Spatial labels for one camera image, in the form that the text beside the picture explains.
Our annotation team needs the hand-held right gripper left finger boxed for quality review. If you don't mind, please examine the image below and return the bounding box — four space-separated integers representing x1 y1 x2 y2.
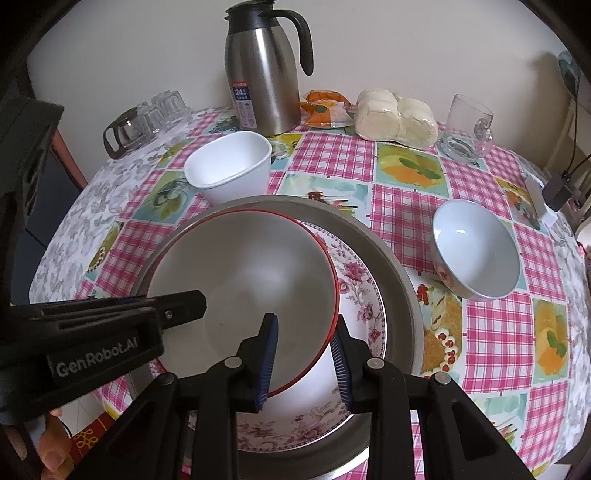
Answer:
69 313 280 480

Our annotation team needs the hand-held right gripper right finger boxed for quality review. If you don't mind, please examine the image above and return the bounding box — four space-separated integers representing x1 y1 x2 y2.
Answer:
329 315 539 480

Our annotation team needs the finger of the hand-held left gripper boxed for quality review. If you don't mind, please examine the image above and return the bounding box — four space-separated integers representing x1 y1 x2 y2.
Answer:
11 290 208 330

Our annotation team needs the red-rimmed white bowl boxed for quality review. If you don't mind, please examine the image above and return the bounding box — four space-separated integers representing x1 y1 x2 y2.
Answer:
147 210 341 398

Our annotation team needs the pink floral plate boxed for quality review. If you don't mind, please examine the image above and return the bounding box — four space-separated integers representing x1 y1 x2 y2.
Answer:
152 220 387 455

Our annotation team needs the large stainless steel plate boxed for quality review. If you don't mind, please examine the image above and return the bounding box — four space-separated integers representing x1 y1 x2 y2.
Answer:
134 195 424 480

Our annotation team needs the person's left hand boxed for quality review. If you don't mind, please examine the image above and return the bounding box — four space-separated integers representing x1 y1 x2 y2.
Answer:
39 407 74 480

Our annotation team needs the white square bowl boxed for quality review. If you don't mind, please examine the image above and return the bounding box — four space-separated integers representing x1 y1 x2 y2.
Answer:
184 130 273 206

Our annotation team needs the pink checkered tablecloth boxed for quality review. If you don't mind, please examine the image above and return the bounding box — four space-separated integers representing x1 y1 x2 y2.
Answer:
74 107 578 480

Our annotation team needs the small floral white bowl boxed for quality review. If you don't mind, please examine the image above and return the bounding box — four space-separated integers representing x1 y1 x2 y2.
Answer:
431 199 521 302

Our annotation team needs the clear drinking glass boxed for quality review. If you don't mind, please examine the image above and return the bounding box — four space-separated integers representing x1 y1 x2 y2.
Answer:
144 99 170 134
161 90 191 123

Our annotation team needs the orange snack packet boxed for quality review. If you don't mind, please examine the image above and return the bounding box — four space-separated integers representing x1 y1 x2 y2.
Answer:
299 90 356 129

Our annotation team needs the stainless steel thermos jug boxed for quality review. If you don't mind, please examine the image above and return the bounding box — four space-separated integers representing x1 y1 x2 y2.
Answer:
224 1 315 137

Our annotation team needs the bag of white buns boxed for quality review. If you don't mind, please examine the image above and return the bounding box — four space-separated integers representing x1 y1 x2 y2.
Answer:
353 89 439 149

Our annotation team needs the small white box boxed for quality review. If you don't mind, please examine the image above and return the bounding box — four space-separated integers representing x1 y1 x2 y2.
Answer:
524 178 557 227

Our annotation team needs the clear glass mug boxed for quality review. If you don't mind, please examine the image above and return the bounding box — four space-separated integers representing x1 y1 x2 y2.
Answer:
438 93 496 163

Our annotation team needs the black power adapter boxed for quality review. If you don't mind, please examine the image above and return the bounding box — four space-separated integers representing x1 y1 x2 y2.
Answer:
541 172 583 212

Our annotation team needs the glass pot with black handle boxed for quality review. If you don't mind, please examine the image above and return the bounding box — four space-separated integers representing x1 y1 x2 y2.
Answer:
102 106 155 160

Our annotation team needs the red-brown wooden frame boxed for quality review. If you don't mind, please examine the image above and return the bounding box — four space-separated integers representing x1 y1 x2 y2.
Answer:
52 128 89 191

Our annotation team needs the black cable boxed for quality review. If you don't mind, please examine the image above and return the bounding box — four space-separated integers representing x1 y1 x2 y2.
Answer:
566 60 591 185

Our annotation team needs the grey wall socket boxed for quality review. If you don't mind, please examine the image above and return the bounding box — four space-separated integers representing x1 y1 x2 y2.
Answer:
558 50 581 84

